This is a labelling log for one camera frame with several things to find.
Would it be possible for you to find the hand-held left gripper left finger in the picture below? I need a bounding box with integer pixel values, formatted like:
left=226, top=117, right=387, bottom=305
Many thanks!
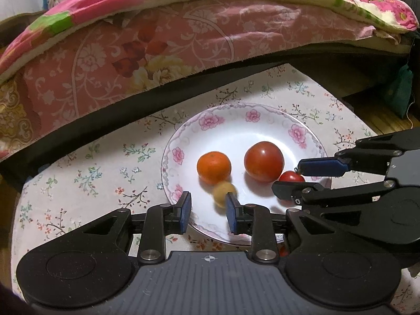
left=57, top=191, right=192, bottom=265

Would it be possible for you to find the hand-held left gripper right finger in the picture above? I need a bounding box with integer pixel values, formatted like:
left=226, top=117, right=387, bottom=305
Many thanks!
left=226, top=193, right=348, bottom=265

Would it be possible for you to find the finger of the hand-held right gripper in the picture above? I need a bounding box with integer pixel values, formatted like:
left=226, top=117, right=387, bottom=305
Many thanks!
left=297, top=128, right=420, bottom=178
left=272, top=179, right=396, bottom=206

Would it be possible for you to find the tan longan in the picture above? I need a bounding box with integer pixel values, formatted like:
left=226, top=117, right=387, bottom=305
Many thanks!
left=212, top=181, right=237, bottom=209

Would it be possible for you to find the small red tomato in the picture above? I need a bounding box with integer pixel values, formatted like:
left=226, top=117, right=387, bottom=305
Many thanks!
left=278, top=171, right=306, bottom=202

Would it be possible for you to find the white floral plate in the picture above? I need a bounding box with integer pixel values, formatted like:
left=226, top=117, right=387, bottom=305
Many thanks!
left=161, top=103, right=329, bottom=246

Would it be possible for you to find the orange tangerine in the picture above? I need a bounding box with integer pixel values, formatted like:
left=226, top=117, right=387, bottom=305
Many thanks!
left=197, top=151, right=232, bottom=185

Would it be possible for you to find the large red tomato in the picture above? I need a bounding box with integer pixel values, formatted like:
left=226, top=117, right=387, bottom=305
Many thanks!
left=244, top=141, right=285, bottom=183

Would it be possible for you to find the floral tablecloth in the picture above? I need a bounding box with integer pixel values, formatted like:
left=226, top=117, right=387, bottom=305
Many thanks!
left=11, top=63, right=420, bottom=315

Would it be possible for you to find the green bag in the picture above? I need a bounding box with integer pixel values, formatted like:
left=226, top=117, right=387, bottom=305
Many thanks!
left=387, top=64, right=414, bottom=119

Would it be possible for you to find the pink floral bedsheet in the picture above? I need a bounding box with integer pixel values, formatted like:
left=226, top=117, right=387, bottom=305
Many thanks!
left=0, top=0, right=411, bottom=161

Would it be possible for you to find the pink green floral quilt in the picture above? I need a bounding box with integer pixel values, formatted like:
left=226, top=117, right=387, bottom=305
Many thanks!
left=0, top=0, right=420, bottom=82

